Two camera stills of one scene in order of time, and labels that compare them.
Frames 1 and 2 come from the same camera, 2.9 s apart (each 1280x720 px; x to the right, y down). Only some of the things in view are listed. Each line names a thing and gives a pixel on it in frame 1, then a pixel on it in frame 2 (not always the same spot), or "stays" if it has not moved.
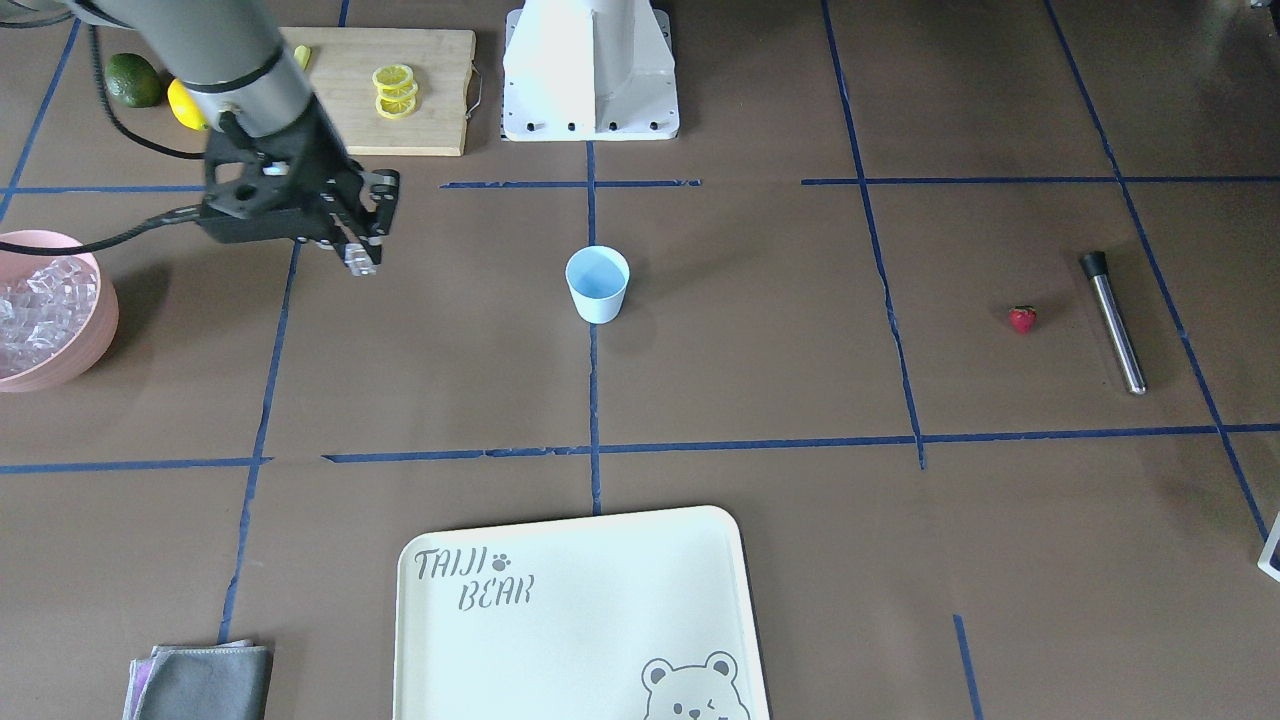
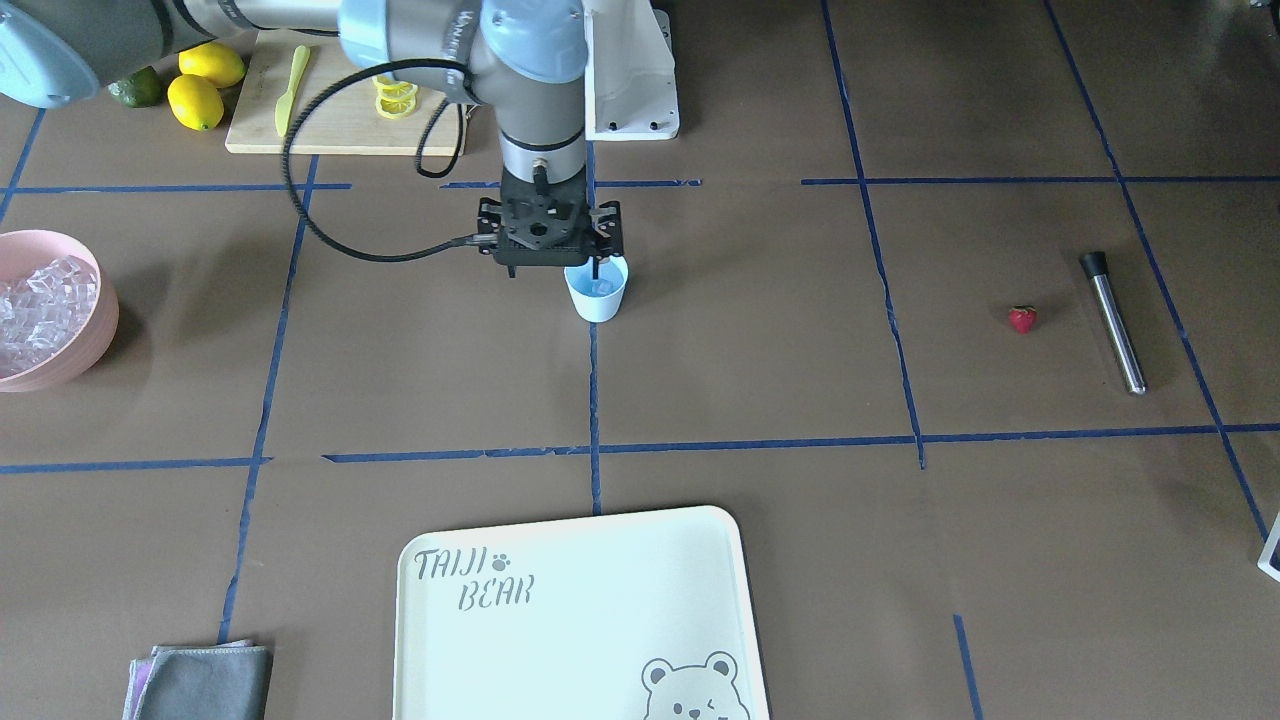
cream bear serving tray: x=639 y=616 stays
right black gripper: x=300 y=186 to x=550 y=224
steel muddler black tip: x=1096 y=263 stays
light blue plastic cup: x=598 y=277 stays
